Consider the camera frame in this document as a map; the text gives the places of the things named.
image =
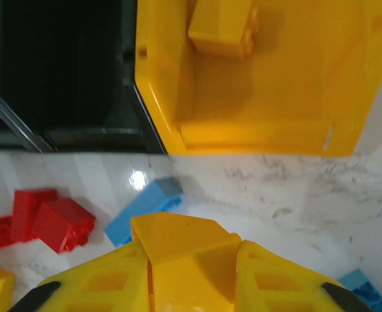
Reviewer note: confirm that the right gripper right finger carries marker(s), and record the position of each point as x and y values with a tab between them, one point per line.
246	286

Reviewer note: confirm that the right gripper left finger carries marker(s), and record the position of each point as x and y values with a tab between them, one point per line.
139	279

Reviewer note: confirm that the long blue lego brick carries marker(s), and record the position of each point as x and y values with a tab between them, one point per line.
145	208

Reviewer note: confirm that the yellow plastic bin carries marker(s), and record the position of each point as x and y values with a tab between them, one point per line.
275	97

